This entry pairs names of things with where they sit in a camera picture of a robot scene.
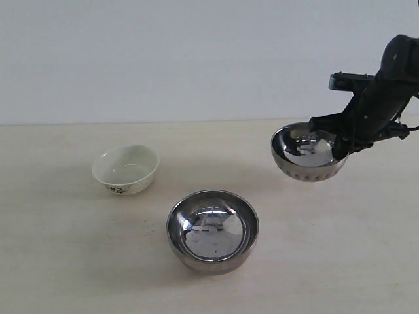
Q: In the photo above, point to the smooth stainless steel bowl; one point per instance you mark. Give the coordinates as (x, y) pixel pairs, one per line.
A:
(212, 232)

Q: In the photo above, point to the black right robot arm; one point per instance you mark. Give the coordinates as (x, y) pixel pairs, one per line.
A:
(399, 59)

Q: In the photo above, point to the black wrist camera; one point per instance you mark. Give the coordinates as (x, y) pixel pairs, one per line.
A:
(349, 82)

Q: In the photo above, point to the white ceramic patterned bowl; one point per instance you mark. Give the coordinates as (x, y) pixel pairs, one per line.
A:
(126, 170)

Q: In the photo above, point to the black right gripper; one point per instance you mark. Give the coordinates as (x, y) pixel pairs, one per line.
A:
(382, 99)

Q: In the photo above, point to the ribbed stainless steel bowl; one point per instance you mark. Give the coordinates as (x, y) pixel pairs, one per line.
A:
(305, 155)

